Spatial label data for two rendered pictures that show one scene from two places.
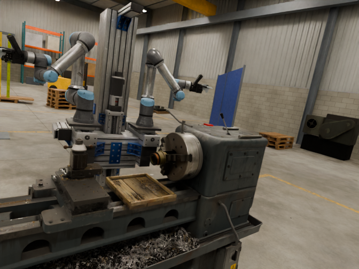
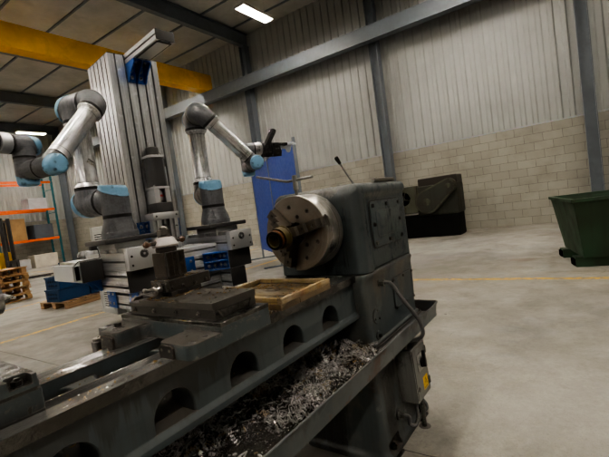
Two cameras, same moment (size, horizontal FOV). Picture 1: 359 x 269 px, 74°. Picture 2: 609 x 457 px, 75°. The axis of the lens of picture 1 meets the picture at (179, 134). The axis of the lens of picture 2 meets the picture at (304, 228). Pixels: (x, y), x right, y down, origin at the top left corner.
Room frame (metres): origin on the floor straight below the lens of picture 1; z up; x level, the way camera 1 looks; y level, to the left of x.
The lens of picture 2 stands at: (-0.08, 0.42, 1.18)
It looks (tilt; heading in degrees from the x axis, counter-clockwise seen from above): 3 degrees down; 345
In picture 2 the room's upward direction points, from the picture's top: 8 degrees counter-clockwise
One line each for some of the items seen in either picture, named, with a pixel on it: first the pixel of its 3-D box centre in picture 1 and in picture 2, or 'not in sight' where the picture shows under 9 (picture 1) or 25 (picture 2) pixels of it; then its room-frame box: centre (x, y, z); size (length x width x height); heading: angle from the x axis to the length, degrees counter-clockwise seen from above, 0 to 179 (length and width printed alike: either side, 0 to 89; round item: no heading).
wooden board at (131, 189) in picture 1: (139, 188); (269, 292); (1.38, 0.19, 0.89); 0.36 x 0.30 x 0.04; 39
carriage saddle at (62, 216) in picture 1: (68, 196); (178, 324); (1.12, 0.50, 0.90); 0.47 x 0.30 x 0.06; 39
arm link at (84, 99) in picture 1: (84, 99); (113, 199); (1.78, 0.73, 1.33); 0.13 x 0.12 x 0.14; 53
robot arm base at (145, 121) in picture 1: (145, 119); (214, 214); (2.04, 0.31, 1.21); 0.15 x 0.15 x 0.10
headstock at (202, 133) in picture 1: (217, 155); (345, 226); (1.81, -0.32, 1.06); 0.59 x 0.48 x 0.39; 129
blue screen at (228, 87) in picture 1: (221, 105); (275, 211); (8.25, -1.26, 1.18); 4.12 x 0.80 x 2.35; 2
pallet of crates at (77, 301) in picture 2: not in sight; (82, 279); (8.28, 2.61, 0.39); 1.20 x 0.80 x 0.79; 138
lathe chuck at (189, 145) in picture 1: (178, 156); (302, 231); (1.54, -0.01, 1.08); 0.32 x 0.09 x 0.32; 39
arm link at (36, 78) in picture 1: (41, 74); (29, 170); (1.63, 0.98, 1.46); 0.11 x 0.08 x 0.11; 53
